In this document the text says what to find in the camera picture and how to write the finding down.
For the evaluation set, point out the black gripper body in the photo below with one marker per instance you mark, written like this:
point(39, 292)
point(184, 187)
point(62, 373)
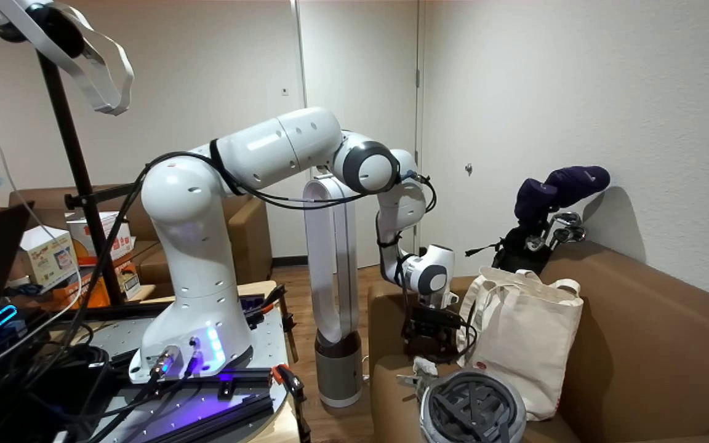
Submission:
point(432, 323)

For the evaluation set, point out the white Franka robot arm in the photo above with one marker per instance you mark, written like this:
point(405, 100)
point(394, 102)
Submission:
point(191, 248)

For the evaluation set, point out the white bladeless tower fan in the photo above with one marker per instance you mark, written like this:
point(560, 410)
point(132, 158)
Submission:
point(335, 361)

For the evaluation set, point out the cream canvas tote bag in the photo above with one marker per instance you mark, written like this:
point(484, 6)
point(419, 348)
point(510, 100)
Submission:
point(527, 346)

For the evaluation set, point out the black golf bag with clubs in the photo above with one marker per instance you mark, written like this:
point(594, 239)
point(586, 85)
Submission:
point(527, 243)

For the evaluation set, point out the black red table clamp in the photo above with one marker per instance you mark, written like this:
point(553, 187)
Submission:
point(291, 385)

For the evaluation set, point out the purple golf club headcover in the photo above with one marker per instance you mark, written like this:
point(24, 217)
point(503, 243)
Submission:
point(564, 186)

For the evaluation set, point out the black controller with purple light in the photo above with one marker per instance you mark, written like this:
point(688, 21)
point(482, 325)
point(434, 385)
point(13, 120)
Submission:
point(197, 410)

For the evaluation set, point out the white door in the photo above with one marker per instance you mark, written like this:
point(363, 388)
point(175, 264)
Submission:
point(363, 75)

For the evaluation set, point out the white orange printed box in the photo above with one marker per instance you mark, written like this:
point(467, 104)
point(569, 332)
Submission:
point(114, 234)

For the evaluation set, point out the orange flat box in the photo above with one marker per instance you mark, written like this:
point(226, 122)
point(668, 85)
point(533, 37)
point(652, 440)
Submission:
point(93, 292)

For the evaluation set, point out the small white cardboard box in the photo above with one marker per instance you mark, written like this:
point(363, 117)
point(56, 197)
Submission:
point(52, 254)

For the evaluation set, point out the black tripod pole stand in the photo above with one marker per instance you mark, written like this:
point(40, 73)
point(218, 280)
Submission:
point(75, 163)

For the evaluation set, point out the white frame on stand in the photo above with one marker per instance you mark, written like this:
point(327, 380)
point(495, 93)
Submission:
point(100, 75)

